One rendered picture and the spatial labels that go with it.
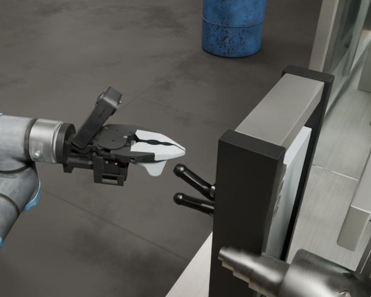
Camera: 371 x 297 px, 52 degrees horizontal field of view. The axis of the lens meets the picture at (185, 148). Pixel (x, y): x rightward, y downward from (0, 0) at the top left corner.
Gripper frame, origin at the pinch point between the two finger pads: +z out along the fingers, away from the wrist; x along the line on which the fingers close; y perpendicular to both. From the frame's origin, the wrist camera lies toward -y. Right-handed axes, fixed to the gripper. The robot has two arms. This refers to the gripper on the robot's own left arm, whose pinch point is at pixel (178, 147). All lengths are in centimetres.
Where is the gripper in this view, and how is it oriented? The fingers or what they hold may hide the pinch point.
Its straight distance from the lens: 65.2
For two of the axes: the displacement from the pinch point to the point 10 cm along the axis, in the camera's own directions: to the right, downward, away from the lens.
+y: -0.9, 8.0, 6.0
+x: -0.7, 5.9, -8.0
